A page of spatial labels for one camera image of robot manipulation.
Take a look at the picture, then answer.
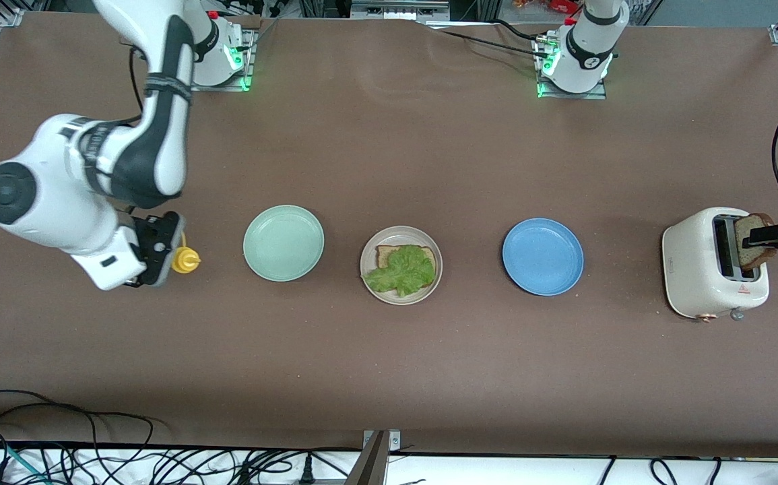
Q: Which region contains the green lettuce leaf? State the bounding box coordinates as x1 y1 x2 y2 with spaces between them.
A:
365 245 436 298

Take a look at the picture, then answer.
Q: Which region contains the brown bread slice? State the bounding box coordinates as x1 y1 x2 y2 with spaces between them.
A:
734 213 778 272
376 245 439 287

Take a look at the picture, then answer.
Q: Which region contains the yellow mustard squeeze bottle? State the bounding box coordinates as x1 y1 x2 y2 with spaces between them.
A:
171 232 201 275

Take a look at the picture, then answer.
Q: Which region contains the blue plate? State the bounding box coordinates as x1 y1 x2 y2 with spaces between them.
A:
502 218 585 296

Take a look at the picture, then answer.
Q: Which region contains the beige plate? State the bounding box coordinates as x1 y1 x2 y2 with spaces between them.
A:
360 226 443 306

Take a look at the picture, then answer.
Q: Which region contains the light green plate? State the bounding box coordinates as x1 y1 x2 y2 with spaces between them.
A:
242 205 325 282

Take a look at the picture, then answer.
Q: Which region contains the white two-slot toaster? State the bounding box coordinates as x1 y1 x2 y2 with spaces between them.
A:
661 207 770 323

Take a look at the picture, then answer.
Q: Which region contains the red packaging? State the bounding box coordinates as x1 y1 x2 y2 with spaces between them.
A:
513 0 581 14

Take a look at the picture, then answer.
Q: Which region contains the grey metal profile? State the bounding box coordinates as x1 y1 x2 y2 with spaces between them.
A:
345 431 389 485

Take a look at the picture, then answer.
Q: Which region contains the black cable on table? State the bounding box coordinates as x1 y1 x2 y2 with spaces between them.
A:
422 19 551 58

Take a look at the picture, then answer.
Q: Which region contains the metal table edge bracket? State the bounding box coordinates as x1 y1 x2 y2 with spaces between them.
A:
362 430 401 451

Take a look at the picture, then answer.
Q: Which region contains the aluminium frame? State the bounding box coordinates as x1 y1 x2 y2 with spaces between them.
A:
298 0 500 22

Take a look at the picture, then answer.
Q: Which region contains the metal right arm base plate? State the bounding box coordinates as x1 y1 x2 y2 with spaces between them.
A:
190 27 258 92

